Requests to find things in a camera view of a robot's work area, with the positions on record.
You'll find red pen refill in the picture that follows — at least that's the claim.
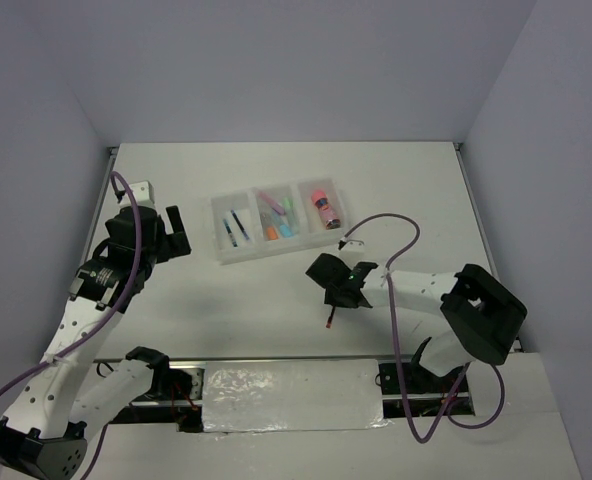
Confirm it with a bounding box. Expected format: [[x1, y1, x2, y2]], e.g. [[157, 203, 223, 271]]
[[325, 306, 337, 329]]

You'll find pink capped glue bottle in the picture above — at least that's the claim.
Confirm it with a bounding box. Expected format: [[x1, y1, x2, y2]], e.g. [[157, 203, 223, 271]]
[[310, 189, 343, 230]]

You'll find dark blue pen refill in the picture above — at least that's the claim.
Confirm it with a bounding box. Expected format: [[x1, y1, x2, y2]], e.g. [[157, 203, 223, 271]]
[[230, 209, 251, 242]]

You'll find orange capped highlighter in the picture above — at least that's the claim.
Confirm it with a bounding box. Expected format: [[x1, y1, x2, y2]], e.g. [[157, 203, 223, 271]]
[[260, 212, 278, 241]]

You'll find green capped highlighter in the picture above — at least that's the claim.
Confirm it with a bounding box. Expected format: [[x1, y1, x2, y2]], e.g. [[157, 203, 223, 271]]
[[282, 197, 294, 215]]

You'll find purple highlighter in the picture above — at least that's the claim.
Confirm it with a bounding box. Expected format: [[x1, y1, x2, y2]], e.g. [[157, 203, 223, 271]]
[[256, 190, 286, 215]]

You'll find blue highlighter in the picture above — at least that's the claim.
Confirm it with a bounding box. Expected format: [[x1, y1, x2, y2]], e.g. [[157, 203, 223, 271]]
[[272, 212, 294, 238]]

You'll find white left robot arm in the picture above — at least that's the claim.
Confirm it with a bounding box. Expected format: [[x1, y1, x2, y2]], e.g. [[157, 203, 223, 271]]
[[0, 206, 191, 479]]

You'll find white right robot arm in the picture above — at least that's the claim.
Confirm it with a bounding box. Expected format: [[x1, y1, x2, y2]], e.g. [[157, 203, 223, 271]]
[[306, 253, 527, 391]]

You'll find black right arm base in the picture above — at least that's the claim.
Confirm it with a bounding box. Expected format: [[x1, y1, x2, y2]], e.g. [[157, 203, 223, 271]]
[[378, 357, 470, 399]]

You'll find white three-compartment tray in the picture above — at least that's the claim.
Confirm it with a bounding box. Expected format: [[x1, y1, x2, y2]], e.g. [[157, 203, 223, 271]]
[[207, 177, 349, 264]]

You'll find silver foil tape sheet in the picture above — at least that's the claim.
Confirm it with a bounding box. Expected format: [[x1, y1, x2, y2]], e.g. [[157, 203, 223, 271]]
[[202, 359, 387, 433]]

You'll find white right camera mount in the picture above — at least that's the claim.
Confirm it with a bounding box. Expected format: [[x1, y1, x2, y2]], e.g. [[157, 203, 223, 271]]
[[337, 240, 365, 266]]

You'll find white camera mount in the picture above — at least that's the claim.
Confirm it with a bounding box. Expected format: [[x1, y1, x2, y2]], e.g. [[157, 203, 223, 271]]
[[118, 181, 156, 210], [337, 240, 365, 266]]

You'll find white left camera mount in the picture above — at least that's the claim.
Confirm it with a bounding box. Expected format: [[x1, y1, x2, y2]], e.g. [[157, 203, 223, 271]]
[[118, 181, 156, 210]]

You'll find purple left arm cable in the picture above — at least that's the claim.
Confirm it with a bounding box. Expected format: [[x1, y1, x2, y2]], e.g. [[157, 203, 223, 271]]
[[0, 171, 145, 480]]

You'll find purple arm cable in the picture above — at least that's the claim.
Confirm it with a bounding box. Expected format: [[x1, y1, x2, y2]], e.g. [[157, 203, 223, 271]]
[[0, 171, 145, 480], [340, 212, 506, 444]]

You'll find aluminium left table rail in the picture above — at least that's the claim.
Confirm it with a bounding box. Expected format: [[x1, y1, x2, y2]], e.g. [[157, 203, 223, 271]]
[[80, 146, 119, 263]]

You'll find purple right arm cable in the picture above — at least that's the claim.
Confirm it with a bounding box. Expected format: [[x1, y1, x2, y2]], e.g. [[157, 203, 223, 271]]
[[340, 212, 506, 444]]

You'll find aluminium table edge rail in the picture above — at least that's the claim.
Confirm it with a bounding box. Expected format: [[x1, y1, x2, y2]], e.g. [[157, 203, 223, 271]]
[[441, 142, 527, 366]]

